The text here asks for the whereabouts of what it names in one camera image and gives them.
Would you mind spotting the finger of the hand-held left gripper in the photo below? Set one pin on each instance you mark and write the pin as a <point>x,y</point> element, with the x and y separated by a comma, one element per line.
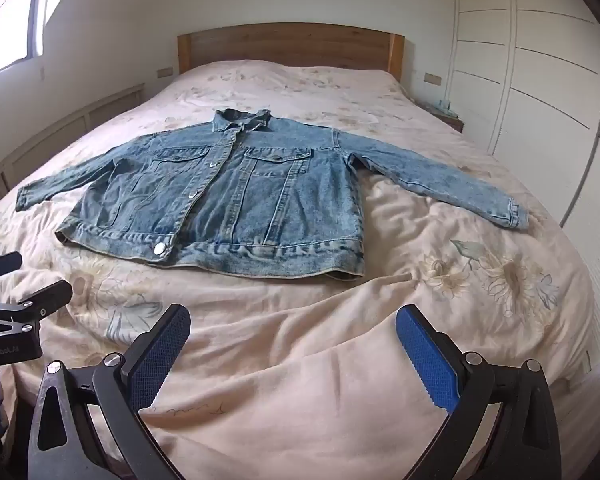
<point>47,297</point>
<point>2,264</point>

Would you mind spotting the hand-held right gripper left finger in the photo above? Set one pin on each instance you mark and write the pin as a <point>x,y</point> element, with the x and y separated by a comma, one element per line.
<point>155,355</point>

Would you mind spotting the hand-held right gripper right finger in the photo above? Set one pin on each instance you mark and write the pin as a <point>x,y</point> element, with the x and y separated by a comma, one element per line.
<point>430,355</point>

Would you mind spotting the blue denim jacket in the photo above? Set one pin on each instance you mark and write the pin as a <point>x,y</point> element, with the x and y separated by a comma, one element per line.
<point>260,195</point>

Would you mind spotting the floral bed blanket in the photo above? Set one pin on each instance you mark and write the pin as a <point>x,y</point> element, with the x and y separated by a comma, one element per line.
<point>290,350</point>

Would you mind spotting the wooden nightstand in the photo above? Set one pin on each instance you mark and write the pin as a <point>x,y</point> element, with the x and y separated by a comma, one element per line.
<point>452,121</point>

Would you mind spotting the window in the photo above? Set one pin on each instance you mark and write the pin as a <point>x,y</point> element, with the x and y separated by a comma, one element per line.
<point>7,25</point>

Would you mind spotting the white wardrobe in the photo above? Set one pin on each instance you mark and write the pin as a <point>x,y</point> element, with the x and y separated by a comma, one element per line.
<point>540,60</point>

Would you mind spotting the wooden bed headboard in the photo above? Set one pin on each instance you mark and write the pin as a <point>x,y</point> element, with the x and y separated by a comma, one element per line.
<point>290,45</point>

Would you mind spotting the white low wall cabinet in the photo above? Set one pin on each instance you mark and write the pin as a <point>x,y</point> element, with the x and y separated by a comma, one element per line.
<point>55,130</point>

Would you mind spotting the beige wall socket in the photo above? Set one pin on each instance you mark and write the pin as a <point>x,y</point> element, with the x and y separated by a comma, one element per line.
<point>432,78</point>
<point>165,71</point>

